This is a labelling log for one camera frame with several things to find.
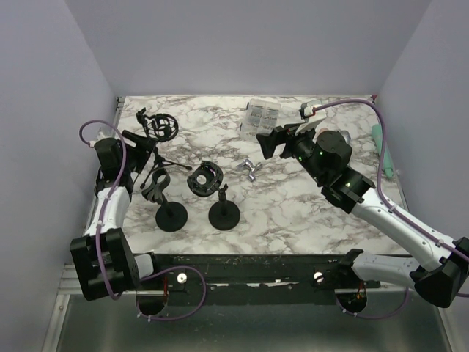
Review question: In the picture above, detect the black front mounting rail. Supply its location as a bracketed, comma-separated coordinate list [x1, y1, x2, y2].
[143, 254, 380, 307]

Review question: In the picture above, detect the mint green microphone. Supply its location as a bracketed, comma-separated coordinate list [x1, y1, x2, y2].
[370, 124, 395, 178]

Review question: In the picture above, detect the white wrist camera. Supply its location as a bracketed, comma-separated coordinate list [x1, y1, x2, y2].
[89, 126, 114, 148]
[295, 99, 327, 135]

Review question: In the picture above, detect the silver metal bracket part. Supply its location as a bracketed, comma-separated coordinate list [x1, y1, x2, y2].
[237, 158, 263, 182]

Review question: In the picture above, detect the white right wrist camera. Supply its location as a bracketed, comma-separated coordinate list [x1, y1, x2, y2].
[295, 99, 327, 135]

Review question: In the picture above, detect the grey mesh microphone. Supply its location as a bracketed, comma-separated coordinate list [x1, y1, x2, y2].
[340, 131, 351, 144]

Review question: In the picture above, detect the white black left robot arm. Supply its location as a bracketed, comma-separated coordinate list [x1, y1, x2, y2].
[70, 131, 163, 301]

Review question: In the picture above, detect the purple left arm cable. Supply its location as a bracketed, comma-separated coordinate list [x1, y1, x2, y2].
[78, 119, 129, 298]

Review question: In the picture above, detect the black tripod microphone stand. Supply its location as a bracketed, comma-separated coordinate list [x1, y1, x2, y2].
[136, 107, 193, 190]

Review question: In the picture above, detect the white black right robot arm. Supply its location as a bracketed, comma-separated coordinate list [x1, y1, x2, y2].
[256, 124, 468, 308]

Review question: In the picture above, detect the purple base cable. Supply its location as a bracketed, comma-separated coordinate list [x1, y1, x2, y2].
[137, 265, 208, 323]
[339, 287, 410, 320]

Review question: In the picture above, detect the black shock mount round stand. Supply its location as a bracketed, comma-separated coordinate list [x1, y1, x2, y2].
[186, 160, 242, 231]

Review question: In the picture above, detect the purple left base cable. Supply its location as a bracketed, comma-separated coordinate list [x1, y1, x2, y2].
[137, 265, 208, 323]

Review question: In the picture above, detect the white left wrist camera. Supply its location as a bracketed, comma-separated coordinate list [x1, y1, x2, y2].
[89, 126, 114, 148]

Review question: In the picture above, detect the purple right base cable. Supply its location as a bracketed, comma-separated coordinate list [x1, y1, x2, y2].
[339, 287, 410, 320]

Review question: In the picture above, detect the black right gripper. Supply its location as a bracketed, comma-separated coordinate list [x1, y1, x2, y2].
[256, 119, 326, 184]

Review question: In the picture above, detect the clear plastic screw box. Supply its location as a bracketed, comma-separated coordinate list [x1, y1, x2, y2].
[239, 98, 281, 142]

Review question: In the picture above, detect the black clip round base stand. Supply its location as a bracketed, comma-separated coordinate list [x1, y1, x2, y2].
[142, 168, 188, 232]

